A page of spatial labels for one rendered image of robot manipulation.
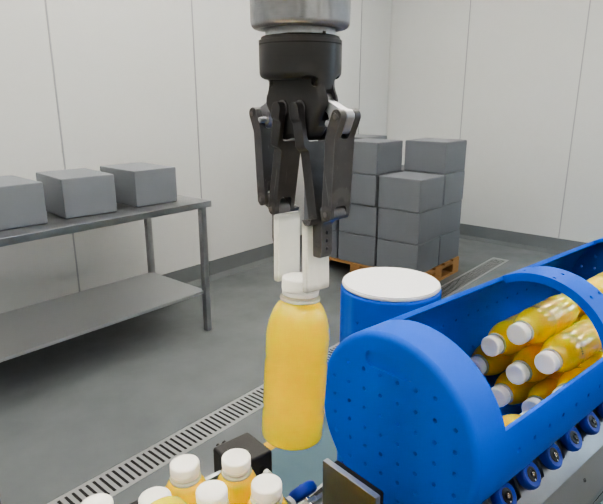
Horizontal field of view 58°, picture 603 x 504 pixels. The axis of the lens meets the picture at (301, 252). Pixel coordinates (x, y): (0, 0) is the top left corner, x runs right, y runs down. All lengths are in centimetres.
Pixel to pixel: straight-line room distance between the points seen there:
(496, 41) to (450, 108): 81
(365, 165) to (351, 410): 381
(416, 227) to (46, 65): 284
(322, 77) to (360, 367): 46
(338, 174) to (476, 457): 41
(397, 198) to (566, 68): 237
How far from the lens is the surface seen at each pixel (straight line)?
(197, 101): 463
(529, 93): 613
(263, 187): 56
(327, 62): 50
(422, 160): 476
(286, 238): 55
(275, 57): 49
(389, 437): 82
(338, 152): 48
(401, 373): 76
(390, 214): 450
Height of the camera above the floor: 154
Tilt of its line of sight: 16 degrees down
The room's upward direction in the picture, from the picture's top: straight up
